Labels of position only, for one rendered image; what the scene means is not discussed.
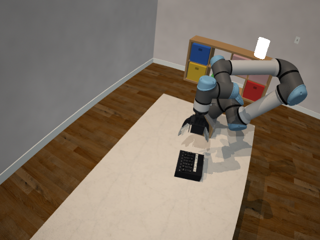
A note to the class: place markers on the black lighting desk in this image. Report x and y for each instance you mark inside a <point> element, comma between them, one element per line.
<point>189,166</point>

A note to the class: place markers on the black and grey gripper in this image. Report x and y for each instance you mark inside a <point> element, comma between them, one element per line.
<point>199,125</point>

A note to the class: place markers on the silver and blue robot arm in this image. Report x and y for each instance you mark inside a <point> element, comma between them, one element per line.
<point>219,94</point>

